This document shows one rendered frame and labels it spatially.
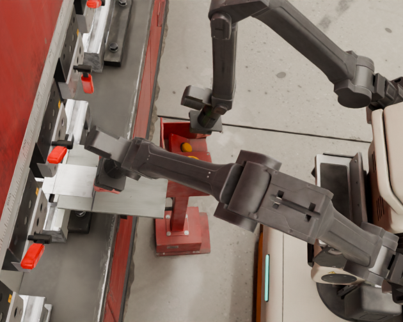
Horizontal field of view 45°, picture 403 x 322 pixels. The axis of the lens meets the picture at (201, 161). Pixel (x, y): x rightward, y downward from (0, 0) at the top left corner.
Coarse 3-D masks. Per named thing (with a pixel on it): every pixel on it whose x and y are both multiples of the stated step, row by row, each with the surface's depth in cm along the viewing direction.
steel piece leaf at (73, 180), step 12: (60, 168) 123; (72, 168) 123; (84, 168) 124; (96, 168) 124; (60, 180) 122; (72, 180) 122; (84, 180) 122; (60, 192) 120; (72, 192) 120; (84, 192) 121
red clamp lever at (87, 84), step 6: (78, 66) 108; (84, 66) 108; (90, 66) 108; (84, 72) 109; (90, 72) 109; (84, 78) 111; (90, 78) 111; (84, 84) 113; (90, 84) 113; (84, 90) 115; (90, 90) 115
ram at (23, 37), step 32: (0, 0) 65; (32, 0) 78; (0, 32) 66; (32, 32) 80; (64, 32) 100; (0, 64) 68; (32, 64) 81; (0, 96) 69; (32, 96) 83; (0, 128) 70; (0, 160) 71; (0, 192) 73; (0, 256) 76
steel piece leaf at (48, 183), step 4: (56, 172) 122; (44, 180) 121; (48, 180) 121; (52, 180) 121; (44, 184) 121; (48, 184) 121; (52, 184) 121; (44, 188) 120; (48, 188) 120; (52, 188) 120; (44, 192) 120; (48, 192) 120
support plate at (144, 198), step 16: (80, 160) 125; (96, 160) 125; (96, 192) 121; (128, 192) 122; (144, 192) 122; (160, 192) 123; (64, 208) 119; (80, 208) 119; (96, 208) 119; (112, 208) 120; (128, 208) 120; (144, 208) 120; (160, 208) 121
